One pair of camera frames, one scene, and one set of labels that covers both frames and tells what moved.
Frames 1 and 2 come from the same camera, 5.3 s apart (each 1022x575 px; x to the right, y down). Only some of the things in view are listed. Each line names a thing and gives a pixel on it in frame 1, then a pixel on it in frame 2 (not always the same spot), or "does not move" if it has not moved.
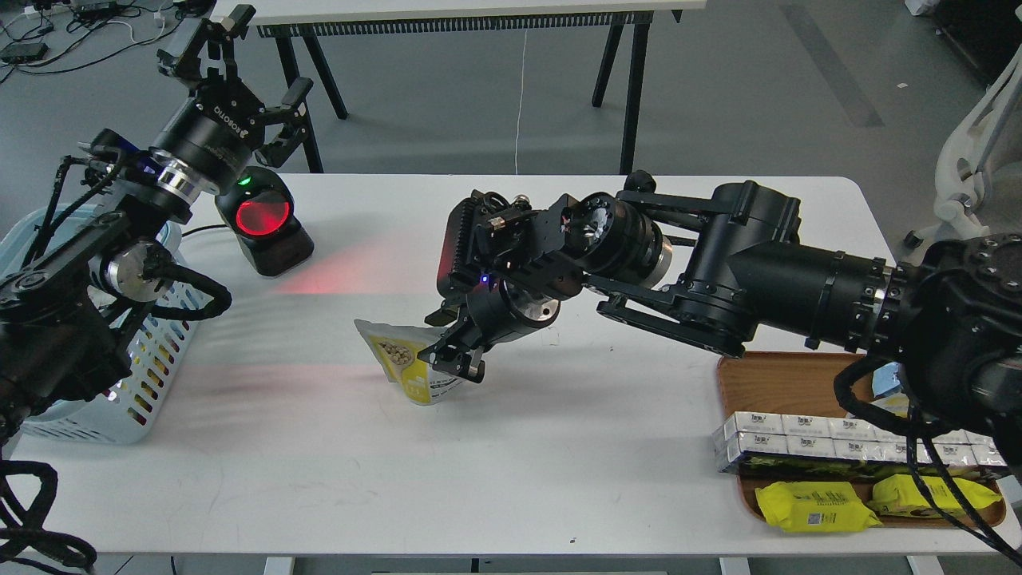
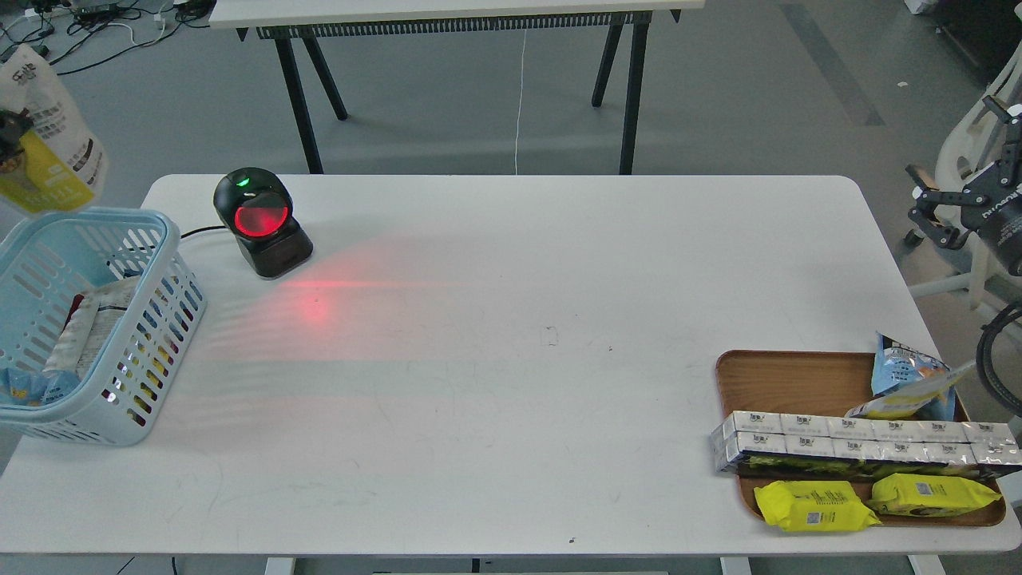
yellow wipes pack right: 899,494 does not move
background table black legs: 634,32 does not move
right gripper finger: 445,315 to 1012,160
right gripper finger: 460,352 to 928,199
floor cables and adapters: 65,37 does not move
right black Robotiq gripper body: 501,310 to 1000,220
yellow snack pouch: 397,347 to 63,161
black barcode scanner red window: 260,212 does not move
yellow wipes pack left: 815,505 does not move
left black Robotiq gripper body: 208,140 to 13,126
